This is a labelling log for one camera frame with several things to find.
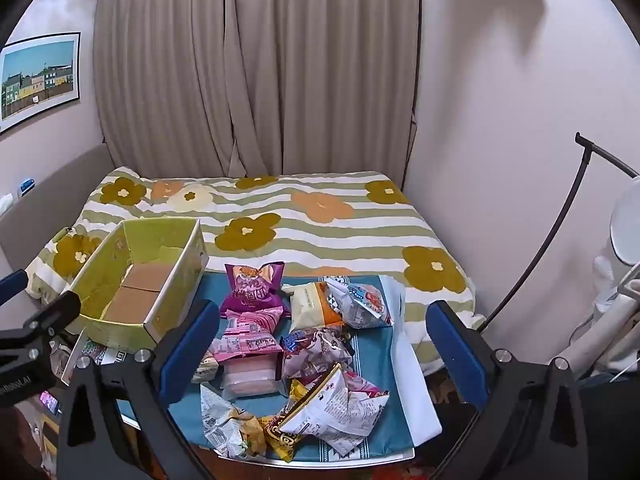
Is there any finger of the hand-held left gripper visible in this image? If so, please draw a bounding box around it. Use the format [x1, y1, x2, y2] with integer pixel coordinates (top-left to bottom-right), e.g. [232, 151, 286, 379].
[0, 269, 29, 307]
[22, 290, 82, 337]

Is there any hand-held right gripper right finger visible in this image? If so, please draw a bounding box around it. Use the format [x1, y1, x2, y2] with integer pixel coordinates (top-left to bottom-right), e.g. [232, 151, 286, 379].
[425, 301, 588, 480]

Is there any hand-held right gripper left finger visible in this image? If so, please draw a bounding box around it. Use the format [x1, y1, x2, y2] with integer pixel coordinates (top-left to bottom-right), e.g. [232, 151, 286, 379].
[57, 300, 221, 480]

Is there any small white snack packet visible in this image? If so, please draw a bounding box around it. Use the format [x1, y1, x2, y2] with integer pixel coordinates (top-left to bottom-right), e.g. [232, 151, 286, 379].
[192, 350, 222, 386]

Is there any pink printed snack packet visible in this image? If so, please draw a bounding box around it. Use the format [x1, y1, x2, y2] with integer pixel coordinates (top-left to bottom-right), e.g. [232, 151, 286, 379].
[215, 310, 283, 362]

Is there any clear pink wafer pack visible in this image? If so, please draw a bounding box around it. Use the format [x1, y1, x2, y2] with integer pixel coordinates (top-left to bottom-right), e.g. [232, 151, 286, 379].
[220, 355, 281, 399]

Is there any white grey snack packet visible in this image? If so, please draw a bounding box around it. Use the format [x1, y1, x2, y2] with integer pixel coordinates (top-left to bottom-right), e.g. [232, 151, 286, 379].
[200, 382, 267, 459]

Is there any green cardboard box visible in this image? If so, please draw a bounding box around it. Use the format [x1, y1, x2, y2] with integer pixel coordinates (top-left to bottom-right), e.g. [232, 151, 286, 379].
[65, 217, 210, 351]

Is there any purple snack bag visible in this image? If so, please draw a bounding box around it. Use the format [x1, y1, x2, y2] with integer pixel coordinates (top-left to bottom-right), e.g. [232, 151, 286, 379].
[225, 262, 292, 318]

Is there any clear blue red snack packet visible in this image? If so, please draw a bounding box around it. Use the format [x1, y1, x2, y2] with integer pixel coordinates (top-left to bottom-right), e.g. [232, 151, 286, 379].
[325, 277, 393, 330]

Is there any purple white snack packet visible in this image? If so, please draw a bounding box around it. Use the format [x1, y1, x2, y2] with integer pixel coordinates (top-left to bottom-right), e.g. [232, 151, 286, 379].
[280, 325, 353, 382]

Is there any cream orange snack packet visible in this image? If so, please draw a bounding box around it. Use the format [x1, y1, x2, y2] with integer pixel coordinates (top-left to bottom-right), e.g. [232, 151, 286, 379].
[282, 282, 346, 333]

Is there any yellow snack packet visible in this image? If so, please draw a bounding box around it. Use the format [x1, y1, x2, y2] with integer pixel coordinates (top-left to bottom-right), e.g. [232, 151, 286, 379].
[262, 380, 321, 463]

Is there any white pink snack packet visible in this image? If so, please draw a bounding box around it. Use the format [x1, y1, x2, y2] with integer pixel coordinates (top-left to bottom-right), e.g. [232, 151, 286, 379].
[277, 362, 391, 456]

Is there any small lit screen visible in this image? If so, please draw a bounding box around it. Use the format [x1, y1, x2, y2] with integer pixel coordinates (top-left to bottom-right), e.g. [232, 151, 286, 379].
[39, 390, 64, 417]

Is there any colourful printed box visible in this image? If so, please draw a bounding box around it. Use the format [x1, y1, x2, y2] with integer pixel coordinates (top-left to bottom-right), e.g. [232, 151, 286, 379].
[50, 335, 151, 377]

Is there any teal patterned cloth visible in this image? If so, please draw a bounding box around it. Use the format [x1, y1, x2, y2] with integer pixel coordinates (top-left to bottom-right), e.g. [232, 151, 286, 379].
[117, 272, 443, 461]

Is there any grey padded headboard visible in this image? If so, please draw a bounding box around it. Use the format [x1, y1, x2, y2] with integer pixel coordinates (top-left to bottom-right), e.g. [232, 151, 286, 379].
[0, 145, 117, 273]

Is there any striped floral blanket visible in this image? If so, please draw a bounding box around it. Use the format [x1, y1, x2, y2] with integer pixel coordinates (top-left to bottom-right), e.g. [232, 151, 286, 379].
[25, 167, 487, 376]

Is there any black curved pole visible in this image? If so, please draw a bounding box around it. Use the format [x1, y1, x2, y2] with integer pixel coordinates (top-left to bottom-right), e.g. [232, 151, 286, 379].
[479, 132, 640, 334]

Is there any white floor fan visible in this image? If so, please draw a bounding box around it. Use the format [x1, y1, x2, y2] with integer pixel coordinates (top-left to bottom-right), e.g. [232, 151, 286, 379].
[565, 175, 640, 382]

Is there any beige curtain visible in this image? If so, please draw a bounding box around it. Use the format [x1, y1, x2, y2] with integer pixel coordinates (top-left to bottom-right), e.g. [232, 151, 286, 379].
[92, 0, 422, 181]

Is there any wall poster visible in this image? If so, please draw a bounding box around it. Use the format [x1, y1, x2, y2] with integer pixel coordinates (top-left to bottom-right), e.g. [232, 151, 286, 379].
[0, 32, 81, 134]

